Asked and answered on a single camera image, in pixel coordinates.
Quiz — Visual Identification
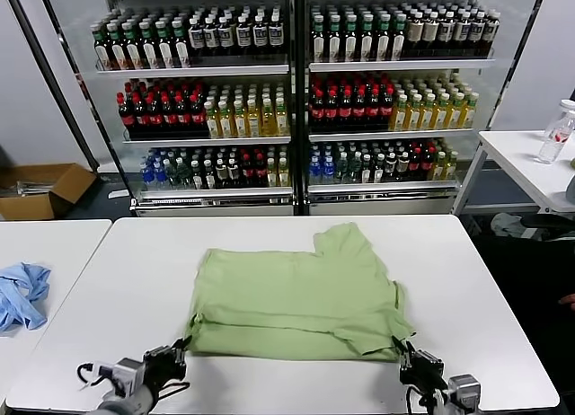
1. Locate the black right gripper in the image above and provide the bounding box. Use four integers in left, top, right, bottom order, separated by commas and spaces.
391, 335, 447, 392

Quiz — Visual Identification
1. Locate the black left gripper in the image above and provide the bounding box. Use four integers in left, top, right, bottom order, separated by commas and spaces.
142, 335, 193, 392

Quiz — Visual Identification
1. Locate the light green t-shirt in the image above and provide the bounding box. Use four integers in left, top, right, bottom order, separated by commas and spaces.
183, 223, 418, 363

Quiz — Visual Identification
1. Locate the black left wrist plug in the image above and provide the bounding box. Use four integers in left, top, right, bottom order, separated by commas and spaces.
75, 362, 116, 393

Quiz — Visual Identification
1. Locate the grey crumpled cloth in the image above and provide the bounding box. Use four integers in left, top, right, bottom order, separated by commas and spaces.
490, 211, 526, 242

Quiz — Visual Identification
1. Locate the crumpled light blue cloth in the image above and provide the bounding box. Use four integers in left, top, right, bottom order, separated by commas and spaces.
0, 260, 53, 333

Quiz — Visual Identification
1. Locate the small red-capped cola bottle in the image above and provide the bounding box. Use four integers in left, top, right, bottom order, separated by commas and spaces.
421, 146, 437, 182
409, 147, 424, 182
241, 154, 256, 189
253, 154, 269, 189

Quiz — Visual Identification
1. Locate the black chair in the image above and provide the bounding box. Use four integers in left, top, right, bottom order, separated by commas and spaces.
520, 212, 575, 245

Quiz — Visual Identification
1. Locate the open cardboard box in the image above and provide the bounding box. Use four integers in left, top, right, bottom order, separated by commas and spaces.
0, 162, 99, 222

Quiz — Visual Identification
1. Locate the metal rods bundle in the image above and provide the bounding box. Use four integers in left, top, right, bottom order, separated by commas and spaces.
13, 179, 58, 196

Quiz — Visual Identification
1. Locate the white side table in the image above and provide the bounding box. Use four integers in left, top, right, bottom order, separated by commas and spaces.
452, 129, 575, 216

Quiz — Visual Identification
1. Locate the clear plastic water bottle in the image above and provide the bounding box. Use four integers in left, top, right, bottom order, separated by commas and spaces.
537, 99, 575, 165

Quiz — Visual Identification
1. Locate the left drinks shelf unit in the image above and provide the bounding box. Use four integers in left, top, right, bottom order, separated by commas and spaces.
38, 0, 300, 217

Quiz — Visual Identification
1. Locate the drinks shelf unit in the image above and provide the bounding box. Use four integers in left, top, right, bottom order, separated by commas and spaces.
38, 0, 300, 217
298, 0, 550, 216

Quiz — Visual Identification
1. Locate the right drinks shelf unit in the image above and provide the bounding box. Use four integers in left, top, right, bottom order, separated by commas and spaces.
298, 0, 550, 216

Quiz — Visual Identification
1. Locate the green-capped dark tea bottle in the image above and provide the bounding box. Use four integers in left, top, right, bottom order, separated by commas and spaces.
343, 13, 360, 62
107, 22, 127, 70
172, 18, 191, 68
327, 13, 344, 62
123, 21, 143, 70
391, 13, 408, 60
359, 13, 376, 62
312, 13, 328, 62
155, 19, 175, 69
92, 22, 111, 70
139, 20, 159, 69
375, 13, 393, 61

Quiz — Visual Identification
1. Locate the black slanted pole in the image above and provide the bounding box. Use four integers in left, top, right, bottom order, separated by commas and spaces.
2, 0, 101, 172

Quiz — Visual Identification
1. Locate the white-labelled dark drink bottle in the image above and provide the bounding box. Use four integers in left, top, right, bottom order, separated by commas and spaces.
204, 15, 220, 56
218, 14, 235, 56
252, 13, 270, 55
188, 16, 206, 57
268, 12, 286, 55
234, 13, 252, 55

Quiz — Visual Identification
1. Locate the beige-labelled dark drink bottle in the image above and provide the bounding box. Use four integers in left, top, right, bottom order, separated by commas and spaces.
407, 11, 425, 57
422, 11, 440, 57
438, 11, 456, 57
455, 11, 472, 57
485, 9, 502, 56
470, 10, 488, 57

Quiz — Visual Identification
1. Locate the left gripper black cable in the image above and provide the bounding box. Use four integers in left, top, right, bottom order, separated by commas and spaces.
152, 377, 190, 401

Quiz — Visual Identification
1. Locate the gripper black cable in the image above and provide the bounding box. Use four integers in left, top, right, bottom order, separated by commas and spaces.
403, 384, 435, 415
152, 377, 190, 401

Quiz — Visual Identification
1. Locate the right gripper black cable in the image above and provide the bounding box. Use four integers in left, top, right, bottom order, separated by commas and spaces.
403, 384, 435, 415

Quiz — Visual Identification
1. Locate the silver left wrist camera block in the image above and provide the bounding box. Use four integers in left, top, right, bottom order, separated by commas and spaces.
110, 357, 148, 397

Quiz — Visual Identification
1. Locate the silver wrist camera block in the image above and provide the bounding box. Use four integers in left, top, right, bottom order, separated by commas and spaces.
445, 373, 482, 411
110, 357, 148, 397

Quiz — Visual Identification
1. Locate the silver right wrist camera block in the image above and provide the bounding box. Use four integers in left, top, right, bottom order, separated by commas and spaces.
445, 373, 482, 411

